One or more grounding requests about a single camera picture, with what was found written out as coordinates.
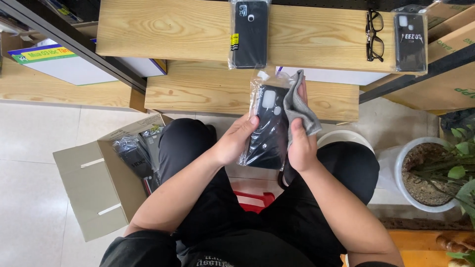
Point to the person's left hand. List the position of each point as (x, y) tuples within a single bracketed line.
[(232, 142)]

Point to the person's right hand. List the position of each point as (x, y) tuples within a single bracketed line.
[(302, 154)]

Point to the black phone case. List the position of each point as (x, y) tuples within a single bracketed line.
[(268, 129)]

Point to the grey cleaning cloth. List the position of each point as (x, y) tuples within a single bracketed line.
[(301, 107)]

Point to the white round basin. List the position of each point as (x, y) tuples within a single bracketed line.
[(345, 138)]

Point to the low wooden shelf board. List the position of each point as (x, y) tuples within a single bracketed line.
[(207, 91)]

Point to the red plastic stool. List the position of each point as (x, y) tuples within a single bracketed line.
[(256, 202)]

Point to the person's black shorts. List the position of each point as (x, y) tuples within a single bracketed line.
[(230, 215)]

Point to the grey case packet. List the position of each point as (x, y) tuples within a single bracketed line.
[(153, 142)]

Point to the plain white box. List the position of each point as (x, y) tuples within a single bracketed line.
[(334, 77)]

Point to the black printed case packet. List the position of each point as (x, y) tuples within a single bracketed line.
[(135, 159)]

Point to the white plant pot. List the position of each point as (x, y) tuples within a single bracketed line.
[(400, 185)]

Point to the black case with yellow sticker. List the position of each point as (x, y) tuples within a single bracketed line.
[(249, 35)]

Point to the white box with purple edge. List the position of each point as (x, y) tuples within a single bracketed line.
[(143, 66)]

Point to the light wooden shelf board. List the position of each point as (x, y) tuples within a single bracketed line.
[(178, 31)]

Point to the brown door mat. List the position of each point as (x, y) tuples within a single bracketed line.
[(419, 223)]

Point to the black metal rack bar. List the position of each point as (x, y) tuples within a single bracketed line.
[(415, 78)]

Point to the person's black printed shirt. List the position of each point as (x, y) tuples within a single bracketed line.
[(148, 252)]

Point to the black framed glasses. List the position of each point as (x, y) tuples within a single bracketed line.
[(374, 35)]

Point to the open cardboard box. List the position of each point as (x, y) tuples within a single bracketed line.
[(96, 193)]

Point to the orange wooden board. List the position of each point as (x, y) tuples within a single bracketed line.
[(415, 248)]

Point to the black case with white print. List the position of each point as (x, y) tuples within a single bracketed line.
[(409, 44)]

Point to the green potted plant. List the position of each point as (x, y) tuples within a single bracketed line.
[(458, 163)]

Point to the stack of brown cartons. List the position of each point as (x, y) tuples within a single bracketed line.
[(445, 87)]

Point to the white box with colourful label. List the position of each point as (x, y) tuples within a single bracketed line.
[(70, 68)]

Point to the wide wooden shelf board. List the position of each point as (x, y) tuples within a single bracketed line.
[(55, 91)]

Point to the black metal rack frame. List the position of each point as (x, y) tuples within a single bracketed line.
[(70, 40)]

